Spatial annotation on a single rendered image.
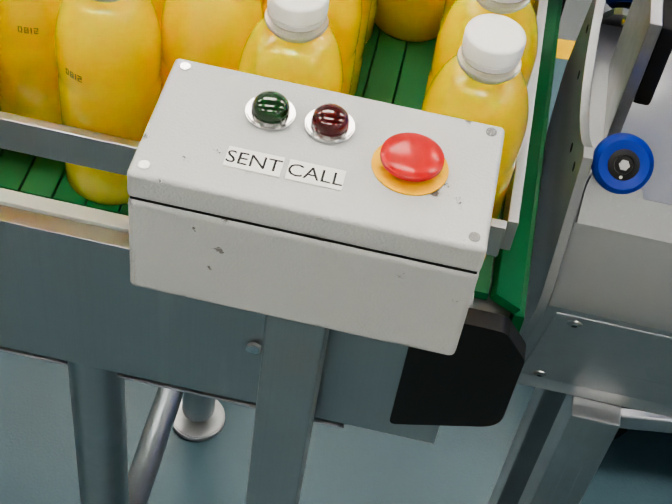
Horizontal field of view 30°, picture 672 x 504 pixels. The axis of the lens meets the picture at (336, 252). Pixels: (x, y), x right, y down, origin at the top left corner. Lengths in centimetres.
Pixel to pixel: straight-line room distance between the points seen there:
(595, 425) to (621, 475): 74
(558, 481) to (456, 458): 61
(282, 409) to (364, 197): 24
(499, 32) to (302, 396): 28
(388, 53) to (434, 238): 43
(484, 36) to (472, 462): 119
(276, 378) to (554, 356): 35
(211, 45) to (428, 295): 25
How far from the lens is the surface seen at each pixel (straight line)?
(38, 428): 190
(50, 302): 100
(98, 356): 104
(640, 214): 97
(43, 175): 97
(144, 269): 75
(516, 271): 95
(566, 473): 130
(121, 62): 84
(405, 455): 189
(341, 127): 71
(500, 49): 79
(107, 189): 93
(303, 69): 81
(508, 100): 81
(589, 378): 118
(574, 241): 98
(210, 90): 74
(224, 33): 85
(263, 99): 72
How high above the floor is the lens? 160
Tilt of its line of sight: 49 degrees down
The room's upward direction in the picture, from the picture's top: 10 degrees clockwise
